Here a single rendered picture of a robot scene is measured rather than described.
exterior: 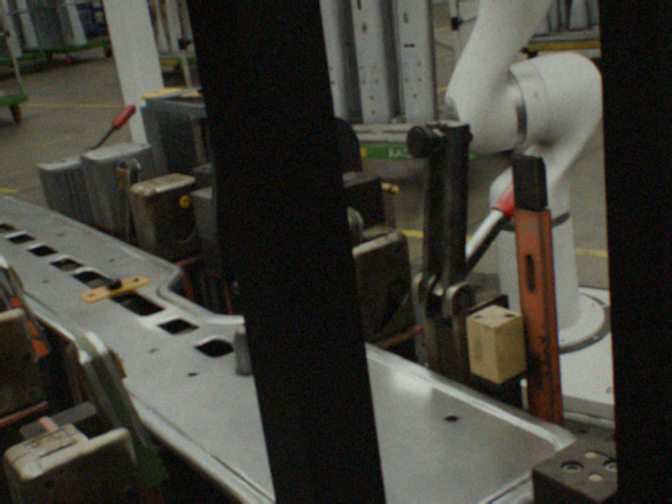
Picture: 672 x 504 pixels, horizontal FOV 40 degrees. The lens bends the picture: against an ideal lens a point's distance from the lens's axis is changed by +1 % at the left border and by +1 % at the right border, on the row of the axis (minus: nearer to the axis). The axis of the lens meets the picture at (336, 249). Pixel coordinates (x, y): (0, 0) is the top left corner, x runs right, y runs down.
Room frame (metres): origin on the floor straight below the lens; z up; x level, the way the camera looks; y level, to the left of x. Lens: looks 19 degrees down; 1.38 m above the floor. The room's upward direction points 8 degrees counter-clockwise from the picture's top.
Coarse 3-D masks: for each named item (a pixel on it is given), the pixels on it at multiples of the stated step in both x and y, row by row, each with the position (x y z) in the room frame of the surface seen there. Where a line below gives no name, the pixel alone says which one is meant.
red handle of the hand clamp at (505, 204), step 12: (504, 192) 0.83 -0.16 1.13; (504, 204) 0.81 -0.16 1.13; (492, 216) 0.81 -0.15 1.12; (504, 216) 0.81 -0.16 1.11; (480, 228) 0.81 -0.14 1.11; (492, 228) 0.80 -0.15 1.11; (480, 240) 0.79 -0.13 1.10; (492, 240) 0.80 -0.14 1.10; (468, 252) 0.79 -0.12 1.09; (480, 252) 0.79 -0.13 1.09; (468, 264) 0.78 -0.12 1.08; (432, 288) 0.78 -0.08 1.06
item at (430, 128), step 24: (408, 144) 0.77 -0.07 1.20; (432, 144) 0.76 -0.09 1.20; (456, 144) 0.77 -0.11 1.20; (432, 168) 0.79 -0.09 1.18; (456, 168) 0.77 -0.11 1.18; (432, 192) 0.79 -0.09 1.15; (456, 192) 0.77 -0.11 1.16; (432, 216) 0.79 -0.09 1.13; (456, 216) 0.76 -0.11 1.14; (432, 240) 0.78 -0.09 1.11; (456, 240) 0.76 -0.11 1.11; (432, 264) 0.78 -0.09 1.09; (456, 264) 0.76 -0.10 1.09
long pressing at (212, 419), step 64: (64, 256) 1.26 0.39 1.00; (128, 256) 1.22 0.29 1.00; (64, 320) 1.01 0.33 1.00; (128, 320) 0.97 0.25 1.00; (192, 320) 0.95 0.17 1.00; (128, 384) 0.80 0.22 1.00; (192, 384) 0.78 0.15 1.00; (384, 384) 0.73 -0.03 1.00; (448, 384) 0.71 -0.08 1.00; (192, 448) 0.67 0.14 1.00; (256, 448) 0.65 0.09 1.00; (384, 448) 0.62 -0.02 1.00; (448, 448) 0.61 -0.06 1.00; (512, 448) 0.60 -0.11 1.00
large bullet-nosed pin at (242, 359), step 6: (240, 324) 0.80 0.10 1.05; (234, 330) 0.80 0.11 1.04; (240, 330) 0.79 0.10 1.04; (234, 336) 0.80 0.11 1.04; (240, 336) 0.79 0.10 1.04; (234, 342) 0.79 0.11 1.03; (240, 342) 0.79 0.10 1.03; (246, 342) 0.79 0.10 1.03; (234, 348) 0.79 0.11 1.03; (240, 348) 0.79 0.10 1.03; (246, 348) 0.79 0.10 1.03; (240, 354) 0.79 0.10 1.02; (246, 354) 0.79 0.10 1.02; (240, 360) 0.79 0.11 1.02; (246, 360) 0.79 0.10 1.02; (240, 366) 0.79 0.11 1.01; (246, 366) 0.79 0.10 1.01; (240, 372) 0.79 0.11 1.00; (246, 372) 0.79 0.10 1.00; (252, 372) 0.79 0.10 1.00
